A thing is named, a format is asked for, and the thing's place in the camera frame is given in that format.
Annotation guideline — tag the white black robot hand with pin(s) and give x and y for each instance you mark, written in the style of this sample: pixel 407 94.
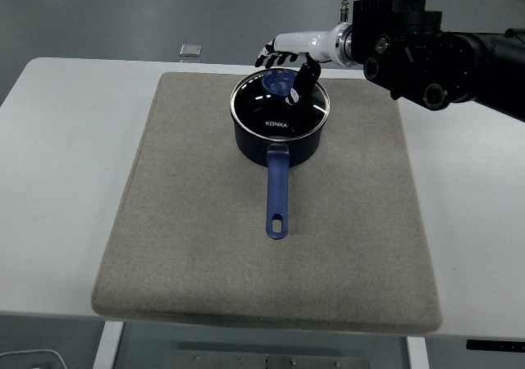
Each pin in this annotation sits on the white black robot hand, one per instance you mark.
pixel 305 41

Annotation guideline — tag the beige grey fabric mat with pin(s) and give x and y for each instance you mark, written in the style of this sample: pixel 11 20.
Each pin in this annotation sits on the beige grey fabric mat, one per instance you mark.
pixel 229 238

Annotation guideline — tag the glass pot lid blue knob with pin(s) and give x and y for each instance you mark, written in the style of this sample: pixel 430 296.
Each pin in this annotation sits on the glass pot lid blue knob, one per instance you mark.
pixel 266 117

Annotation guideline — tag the white table leg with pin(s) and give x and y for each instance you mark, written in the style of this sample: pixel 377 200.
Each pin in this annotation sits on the white table leg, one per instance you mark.
pixel 107 346
pixel 417 354

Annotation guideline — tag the small silver floor plate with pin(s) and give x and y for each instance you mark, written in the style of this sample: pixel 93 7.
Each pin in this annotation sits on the small silver floor plate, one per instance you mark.
pixel 190 50

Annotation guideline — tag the black table control panel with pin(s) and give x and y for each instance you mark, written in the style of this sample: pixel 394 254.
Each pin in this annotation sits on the black table control panel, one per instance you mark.
pixel 494 344

